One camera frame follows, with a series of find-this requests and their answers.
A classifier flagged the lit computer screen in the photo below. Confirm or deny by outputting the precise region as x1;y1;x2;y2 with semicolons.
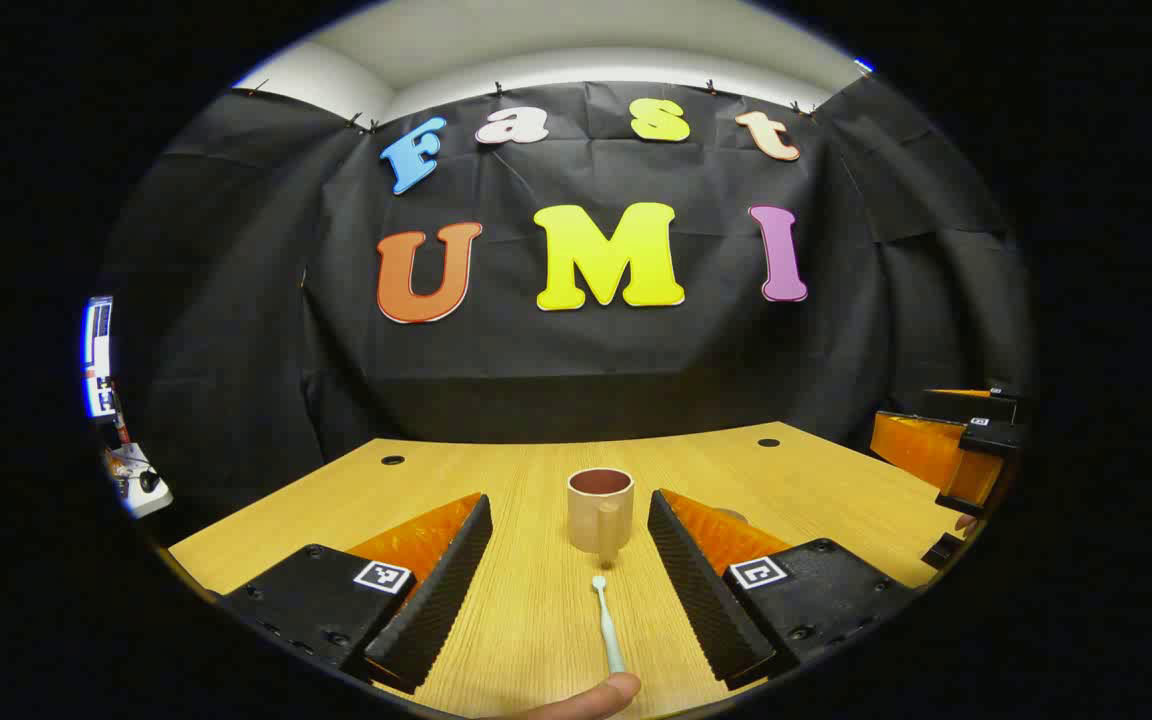
83;296;118;419

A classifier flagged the beige cup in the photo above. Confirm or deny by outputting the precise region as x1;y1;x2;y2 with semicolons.
567;467;635;564

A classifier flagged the black backdrop cloth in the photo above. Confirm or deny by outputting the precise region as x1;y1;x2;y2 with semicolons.
101;75;1037;521

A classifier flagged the white device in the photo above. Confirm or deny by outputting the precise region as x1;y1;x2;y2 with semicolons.
104;443;175;520

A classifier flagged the pale green toothbrush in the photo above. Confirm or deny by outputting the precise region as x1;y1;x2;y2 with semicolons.
591;575;628;675

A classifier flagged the wooden desktop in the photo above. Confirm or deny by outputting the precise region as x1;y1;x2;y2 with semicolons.
168;420;979;720

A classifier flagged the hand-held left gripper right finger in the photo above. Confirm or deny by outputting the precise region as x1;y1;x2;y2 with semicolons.
648;489;919;693

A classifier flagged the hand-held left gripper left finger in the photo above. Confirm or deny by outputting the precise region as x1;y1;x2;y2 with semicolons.
224;492;494;693

